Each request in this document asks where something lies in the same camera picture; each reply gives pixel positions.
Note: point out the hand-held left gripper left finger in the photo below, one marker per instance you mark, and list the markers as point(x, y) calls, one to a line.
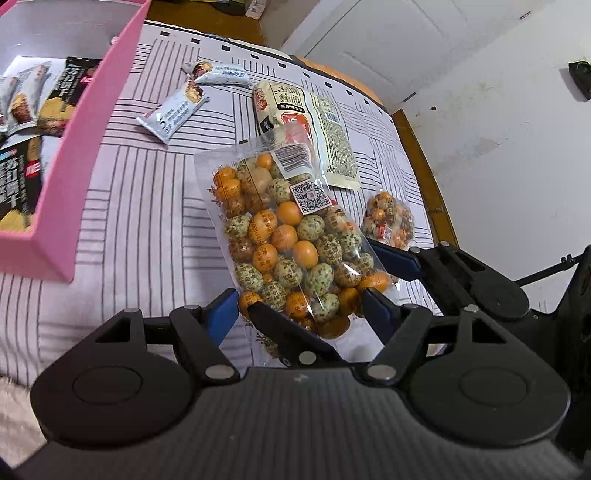
point(224, 314)

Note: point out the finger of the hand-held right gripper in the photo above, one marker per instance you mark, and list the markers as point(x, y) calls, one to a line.
point(286, 330)
point(397, 261)

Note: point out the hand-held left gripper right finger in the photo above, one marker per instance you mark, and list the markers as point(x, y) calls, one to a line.
point(378, 314)

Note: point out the clear bag of coated nuts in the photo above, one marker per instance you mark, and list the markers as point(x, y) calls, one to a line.
point(286, 230)
point(388, 221)

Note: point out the pink cardboard box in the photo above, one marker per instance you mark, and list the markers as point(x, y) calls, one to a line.
point(87, 152)

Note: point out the black cracker packet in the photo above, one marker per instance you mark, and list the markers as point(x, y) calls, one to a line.
point(69, 87)
point(18, 194)

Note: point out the white snack bar packet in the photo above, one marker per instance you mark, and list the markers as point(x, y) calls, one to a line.
point(30, 92)
point(7, 101)
point(171, 115)
point(226, 74)

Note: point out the striped bed sheet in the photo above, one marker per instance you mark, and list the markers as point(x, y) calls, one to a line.
point(138, 207)

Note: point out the beige snack bag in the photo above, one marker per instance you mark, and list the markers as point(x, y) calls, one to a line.
point(332, 138)

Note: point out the white fluffy blanket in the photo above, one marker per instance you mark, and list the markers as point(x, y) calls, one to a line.
point(18, 406)

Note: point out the white door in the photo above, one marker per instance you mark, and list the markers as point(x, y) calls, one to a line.
point(369, 37)

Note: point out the black small object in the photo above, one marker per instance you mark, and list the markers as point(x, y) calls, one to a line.
point(581, 78)

